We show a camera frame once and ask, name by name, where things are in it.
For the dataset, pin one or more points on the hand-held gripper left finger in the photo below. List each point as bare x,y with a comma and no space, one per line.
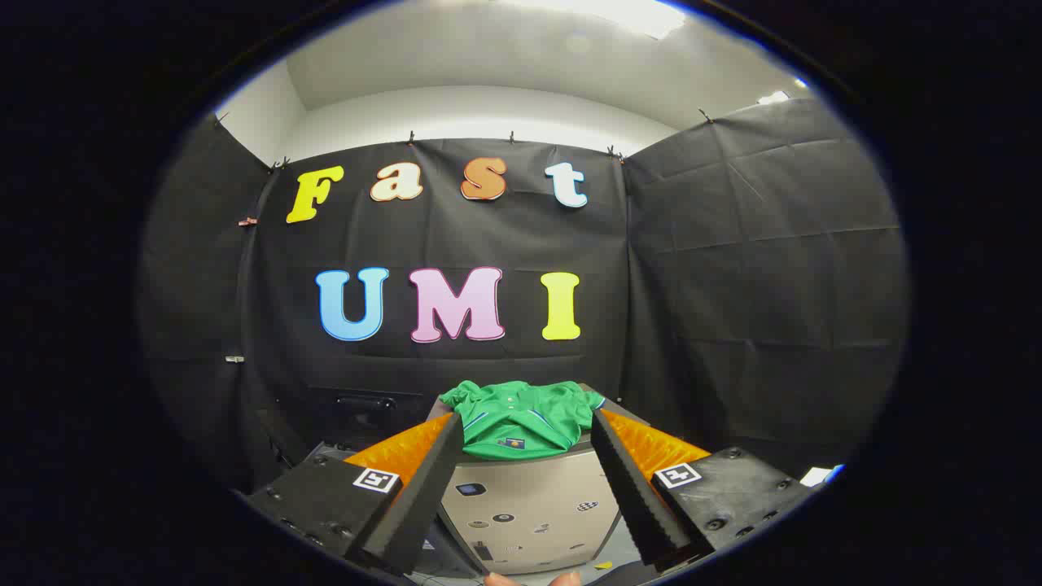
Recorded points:
423,488

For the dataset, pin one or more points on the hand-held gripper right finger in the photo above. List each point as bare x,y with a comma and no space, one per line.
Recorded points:
631,488

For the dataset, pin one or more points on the dark washing machine lid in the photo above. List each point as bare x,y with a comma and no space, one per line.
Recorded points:
370,411

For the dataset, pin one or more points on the green polo shirt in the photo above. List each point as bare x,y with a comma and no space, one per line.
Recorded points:
521,423

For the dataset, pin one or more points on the beige cabinet with grey top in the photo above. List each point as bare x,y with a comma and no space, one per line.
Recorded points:
529,488

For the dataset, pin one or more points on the white paper sheet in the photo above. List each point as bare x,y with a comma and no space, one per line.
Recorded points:
816,476

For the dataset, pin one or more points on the black backdrop cloth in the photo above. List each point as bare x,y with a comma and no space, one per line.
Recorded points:
733,285

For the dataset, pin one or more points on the row of black clips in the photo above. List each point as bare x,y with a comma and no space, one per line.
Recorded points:
411,138

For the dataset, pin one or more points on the small ceiling light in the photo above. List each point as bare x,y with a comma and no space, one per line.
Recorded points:
773,97

